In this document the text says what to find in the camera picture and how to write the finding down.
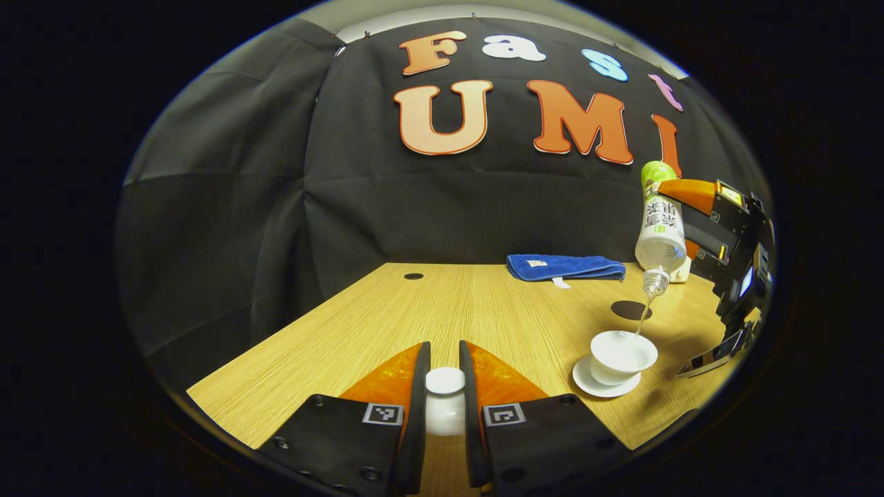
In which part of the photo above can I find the dark brown round coaster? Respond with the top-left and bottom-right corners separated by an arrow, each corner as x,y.
611,300 -> 653,322

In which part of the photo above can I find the white teacup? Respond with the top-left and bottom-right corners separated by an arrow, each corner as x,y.
590,330 -> 659,386

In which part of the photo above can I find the black backdrop cloth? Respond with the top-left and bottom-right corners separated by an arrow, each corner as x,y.
114,17 -> 771,377

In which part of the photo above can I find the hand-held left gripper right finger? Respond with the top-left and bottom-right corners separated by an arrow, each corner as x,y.
459,340 -> 631,492

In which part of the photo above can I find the white teacup lid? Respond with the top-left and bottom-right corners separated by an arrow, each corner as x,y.
423,367 -> 468,437

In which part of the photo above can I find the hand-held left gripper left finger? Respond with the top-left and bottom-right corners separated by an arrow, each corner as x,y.
257,342 -> 432,496

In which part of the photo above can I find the clear water bottle white label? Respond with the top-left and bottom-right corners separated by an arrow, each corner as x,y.
634,160 -> 688,299

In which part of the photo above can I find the white saucer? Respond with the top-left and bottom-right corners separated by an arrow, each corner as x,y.
572,354 -> 643,399

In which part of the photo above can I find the blue towel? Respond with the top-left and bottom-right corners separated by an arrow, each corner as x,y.
506,253 -> 627,289

